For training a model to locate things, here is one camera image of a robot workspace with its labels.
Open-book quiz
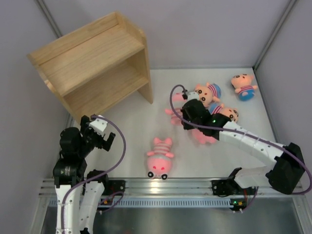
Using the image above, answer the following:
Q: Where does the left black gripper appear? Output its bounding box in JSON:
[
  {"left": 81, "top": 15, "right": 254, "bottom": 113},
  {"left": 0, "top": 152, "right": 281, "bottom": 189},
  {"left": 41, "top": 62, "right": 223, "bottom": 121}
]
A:
[{"left": 77, "top": 116, "right": 115, "bottom": 157}]

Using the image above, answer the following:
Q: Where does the pink striped plush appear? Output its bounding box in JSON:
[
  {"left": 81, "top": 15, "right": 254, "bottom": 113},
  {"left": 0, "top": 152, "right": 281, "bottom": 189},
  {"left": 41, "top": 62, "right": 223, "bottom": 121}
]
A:
[
  {"left": 164, "top": 92, "right": 189, "bottom": 127},
  {"left": 192, "top": 129, "right": 217, "bottom": 144},
  {"left": 146, "top": 137, "right": 175, "bottom": 180}
]

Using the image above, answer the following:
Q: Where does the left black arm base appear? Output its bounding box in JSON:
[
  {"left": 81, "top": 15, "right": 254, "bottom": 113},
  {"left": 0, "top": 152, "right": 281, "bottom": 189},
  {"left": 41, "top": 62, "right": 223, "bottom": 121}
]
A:
[{"left": 102, "top": 179, "right": 126, "bottom": 196}]

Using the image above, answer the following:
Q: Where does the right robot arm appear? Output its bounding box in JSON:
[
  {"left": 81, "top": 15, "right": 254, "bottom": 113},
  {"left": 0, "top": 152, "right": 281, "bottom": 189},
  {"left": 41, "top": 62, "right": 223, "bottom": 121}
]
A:
[{"left": 181, "top": 99, "right": 306, "bottom": 195}]

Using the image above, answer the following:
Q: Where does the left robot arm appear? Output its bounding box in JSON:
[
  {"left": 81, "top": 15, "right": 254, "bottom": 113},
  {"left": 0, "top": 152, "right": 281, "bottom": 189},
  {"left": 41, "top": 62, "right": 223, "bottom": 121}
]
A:
[{"left": 53, "top": 116, "right": 116, "bottom": 234}]

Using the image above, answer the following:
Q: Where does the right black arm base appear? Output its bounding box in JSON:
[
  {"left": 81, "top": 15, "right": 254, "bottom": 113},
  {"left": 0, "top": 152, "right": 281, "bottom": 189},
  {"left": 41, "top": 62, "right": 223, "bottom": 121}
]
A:
[{"left": 211, "top": 179, "right": 243, "bottom": 197}]

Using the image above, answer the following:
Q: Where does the wooden two-tier shelf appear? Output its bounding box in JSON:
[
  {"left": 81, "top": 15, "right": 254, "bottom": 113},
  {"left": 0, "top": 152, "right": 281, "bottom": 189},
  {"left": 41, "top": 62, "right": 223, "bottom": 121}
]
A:
[{"left": 27, "top": 11, "right": 153, "bottom": 121}]

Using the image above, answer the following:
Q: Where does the boy plush lower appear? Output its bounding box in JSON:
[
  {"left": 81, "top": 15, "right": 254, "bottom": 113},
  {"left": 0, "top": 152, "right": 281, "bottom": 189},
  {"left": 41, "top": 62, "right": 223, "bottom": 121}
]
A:
[{"left": 208, "top": 103, "right": 239, "bottom": 123}]

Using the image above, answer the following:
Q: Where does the boy plush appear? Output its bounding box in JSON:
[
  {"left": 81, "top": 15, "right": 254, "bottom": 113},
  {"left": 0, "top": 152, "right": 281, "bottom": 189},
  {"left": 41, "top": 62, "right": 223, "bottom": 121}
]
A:
[
  {"left": 208, "top": 103, "right": 239, "bottom": 123},
  {"left": 231, "top": 74, "right": 258, "bottom": 101},
  {"left": 194, "top": 82, "right": 221, "bottom": 107}
]

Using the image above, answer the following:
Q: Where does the boy plush near centre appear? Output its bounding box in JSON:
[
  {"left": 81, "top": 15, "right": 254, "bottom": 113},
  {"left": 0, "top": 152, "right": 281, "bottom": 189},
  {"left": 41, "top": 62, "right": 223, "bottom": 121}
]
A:
[{"left": 194, "top": 82, "right": 221, "bottom": 107}]

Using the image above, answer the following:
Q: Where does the boy plush far right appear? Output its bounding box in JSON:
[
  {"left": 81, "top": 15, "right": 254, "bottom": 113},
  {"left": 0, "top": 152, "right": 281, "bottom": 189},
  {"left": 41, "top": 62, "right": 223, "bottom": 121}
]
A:
[{"left": 231, "top": 74, "right": 258, "bottom": 101}]

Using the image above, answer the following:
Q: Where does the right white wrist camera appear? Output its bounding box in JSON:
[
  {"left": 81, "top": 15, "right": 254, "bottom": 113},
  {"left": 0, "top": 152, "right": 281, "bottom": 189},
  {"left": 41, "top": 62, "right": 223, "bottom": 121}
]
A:
[{"left": 182, "top": 91, "right": 200, "bottom": 101}]

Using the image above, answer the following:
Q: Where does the aluminium mounting rail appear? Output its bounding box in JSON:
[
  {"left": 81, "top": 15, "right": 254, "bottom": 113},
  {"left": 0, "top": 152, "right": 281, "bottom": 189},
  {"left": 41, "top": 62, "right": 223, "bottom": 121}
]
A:
[{"left": 39, "top": 177, "right": 294, "bottom": 197}]

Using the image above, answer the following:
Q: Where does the slotted white cable duct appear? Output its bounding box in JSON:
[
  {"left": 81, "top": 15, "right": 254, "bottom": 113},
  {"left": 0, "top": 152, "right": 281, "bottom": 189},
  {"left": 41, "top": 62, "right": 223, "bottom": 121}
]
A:
[{"left": 48, "top": 197, "right": 232, "bottom": 208}]

